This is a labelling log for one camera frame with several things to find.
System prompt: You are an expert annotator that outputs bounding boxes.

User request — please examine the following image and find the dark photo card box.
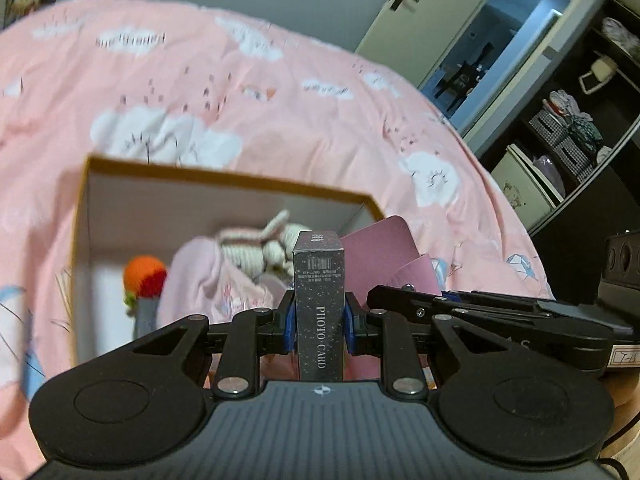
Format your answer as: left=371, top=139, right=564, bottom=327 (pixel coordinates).
left=293, top=231, right=345, bottom=382

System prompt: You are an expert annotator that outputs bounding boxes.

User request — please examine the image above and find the orange cardboard box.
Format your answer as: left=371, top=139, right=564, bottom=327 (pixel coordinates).
left=68, top=157, right=384, bottom=364

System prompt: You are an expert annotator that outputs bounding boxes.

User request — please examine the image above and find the beige storage bin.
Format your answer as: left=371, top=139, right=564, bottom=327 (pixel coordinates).
left=491, top=144, right=564, bottom=231

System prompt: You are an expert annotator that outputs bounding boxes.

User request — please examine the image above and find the checkered storage basket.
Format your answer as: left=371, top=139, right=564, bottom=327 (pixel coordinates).
left=528, top=110, right=570, bottom=150

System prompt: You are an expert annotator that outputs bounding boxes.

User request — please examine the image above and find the cream crochet bunny doll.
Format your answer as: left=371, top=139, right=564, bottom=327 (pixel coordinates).
left=215, top=209, right=305, bottom=280

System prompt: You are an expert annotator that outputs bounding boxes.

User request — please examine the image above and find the pink printed bed quilt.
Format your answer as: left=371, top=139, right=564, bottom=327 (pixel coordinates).
left=1, top=0, right=551, bottom=479

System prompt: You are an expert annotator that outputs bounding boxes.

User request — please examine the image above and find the orange knitted toy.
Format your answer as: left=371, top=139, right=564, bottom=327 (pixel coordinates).
left=122, top=255, right=167, bottom=316

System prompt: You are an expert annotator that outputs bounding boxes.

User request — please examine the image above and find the pink fabric pouch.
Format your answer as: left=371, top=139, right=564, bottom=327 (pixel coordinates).
left=156, top=236, right=285, bottom=327

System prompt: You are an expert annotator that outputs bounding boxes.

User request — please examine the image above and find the dark wardrobe shelf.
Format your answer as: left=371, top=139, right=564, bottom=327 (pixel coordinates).
left=480, top=0, right=639, bottom=304

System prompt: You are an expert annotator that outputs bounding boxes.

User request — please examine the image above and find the white room door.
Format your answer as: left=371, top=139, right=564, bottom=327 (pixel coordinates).
left=357, top=0, right=487, bottom=87

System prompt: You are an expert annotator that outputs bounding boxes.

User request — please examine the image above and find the mauve pink card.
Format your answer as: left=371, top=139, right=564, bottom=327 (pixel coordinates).
left=341, top=216, right=440, bottom=306

